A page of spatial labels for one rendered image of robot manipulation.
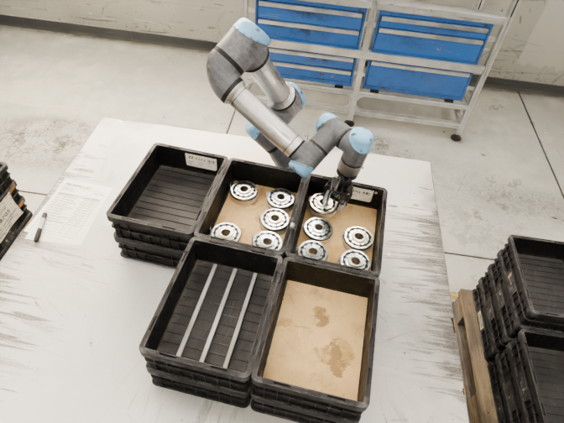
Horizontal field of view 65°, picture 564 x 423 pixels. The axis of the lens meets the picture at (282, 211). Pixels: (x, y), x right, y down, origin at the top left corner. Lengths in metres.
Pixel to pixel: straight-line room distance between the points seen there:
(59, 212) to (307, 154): 1.03
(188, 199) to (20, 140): 2.09
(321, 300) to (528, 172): 2.51
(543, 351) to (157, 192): 1.68
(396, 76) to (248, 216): 2.02
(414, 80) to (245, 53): 2.10
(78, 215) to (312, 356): 1.07
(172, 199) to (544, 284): 1.60
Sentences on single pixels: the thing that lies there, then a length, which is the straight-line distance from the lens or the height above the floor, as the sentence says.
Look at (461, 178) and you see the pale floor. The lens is 3.34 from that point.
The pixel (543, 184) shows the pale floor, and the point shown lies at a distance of 3.62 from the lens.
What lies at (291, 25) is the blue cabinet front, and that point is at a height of 0.72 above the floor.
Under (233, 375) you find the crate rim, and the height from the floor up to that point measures 0.93.
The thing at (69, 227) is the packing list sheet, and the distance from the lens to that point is 1.86.
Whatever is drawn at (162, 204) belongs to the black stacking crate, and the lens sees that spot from 1.67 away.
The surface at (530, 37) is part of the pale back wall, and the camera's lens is 4.39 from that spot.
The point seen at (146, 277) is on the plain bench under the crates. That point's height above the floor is 0.70.
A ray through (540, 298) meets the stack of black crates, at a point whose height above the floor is 0.49.
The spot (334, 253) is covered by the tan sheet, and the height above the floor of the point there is 0.83.
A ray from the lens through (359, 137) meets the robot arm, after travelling 1.35.
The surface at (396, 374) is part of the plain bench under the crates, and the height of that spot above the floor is 0.70.
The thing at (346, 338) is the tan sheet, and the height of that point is 0.83.
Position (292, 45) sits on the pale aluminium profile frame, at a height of 0.59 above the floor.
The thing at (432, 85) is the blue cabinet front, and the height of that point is 0.42.
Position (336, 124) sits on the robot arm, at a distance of 1.41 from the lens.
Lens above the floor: 2.02
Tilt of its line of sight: 47 degrees down
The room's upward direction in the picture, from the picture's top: 6 degrees clockwise
